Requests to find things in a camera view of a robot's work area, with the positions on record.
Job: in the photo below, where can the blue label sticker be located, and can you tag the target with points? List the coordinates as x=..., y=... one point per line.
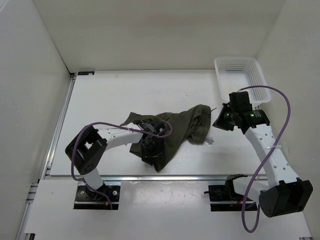
x=86, y=73

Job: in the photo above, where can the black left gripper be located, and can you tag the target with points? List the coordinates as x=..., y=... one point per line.
x=159, y=151

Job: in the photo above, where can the aluminium front rail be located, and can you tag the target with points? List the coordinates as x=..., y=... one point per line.
x=118, y=178

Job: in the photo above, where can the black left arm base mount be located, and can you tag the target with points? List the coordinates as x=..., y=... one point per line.
x=86, y=199

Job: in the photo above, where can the white plastic mesh basket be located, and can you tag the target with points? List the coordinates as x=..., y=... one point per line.
x=235, y=73

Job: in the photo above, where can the aluminium left side rail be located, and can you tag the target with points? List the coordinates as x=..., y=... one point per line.
x=47, y=162

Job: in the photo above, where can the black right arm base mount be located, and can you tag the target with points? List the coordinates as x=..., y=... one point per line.
x=223, y=197

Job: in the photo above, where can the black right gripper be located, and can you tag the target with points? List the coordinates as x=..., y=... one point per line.
x=219, y=123

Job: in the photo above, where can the olive green shorts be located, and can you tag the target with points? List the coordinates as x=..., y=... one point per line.
x=192, y=125

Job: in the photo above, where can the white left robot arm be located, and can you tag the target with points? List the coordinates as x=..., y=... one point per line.
x=87, y=148

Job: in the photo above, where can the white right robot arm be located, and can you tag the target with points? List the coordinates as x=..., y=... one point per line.
x=285, y=192

